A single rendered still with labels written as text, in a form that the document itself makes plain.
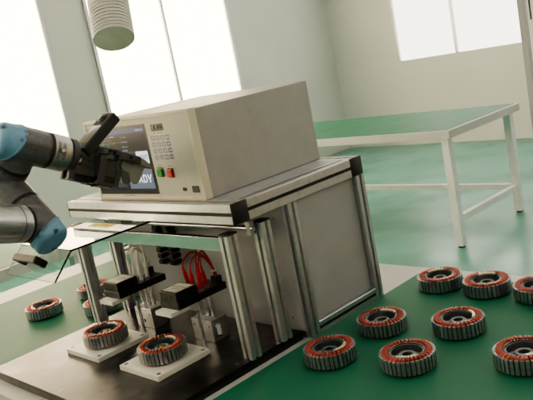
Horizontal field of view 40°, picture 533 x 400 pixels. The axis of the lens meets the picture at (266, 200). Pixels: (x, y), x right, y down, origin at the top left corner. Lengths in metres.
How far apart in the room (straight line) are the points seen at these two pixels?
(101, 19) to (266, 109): 1.31
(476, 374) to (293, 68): 7.61
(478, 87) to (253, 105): 6.77
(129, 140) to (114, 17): 1.19
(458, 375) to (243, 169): 0.65
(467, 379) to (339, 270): 0.49
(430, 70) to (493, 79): 0.78
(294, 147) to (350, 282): 0.36
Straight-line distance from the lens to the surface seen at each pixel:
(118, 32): 2.93
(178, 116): 1.61
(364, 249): 1.85
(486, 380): 1.43
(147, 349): 1.68
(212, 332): 1.75
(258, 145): 1.72
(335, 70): 9.46
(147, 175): 1.76
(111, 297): 1.91
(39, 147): 1.52
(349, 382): 1.49
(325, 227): 1.74
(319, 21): 9.34
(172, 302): 1.69
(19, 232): 1.44
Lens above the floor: 1.40
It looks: 11 degrees down
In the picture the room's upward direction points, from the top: 11 degrees counter-clockwise
